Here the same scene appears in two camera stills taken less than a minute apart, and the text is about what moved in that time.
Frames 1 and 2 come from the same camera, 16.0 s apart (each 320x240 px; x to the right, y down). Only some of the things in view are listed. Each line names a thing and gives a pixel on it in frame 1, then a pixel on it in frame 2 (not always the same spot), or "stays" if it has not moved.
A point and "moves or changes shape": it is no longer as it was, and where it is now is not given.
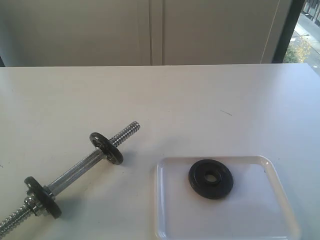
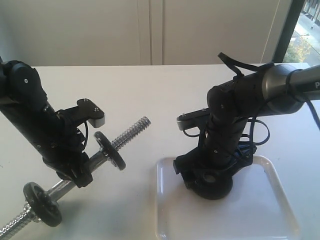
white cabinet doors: [74, 33] stays
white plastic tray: [257, 206] stays
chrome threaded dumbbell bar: [71, 175] moves or changes shape
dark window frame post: [288, 27] stays
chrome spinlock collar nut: [38, 209] to [33, 217]
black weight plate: [212, 190] stays
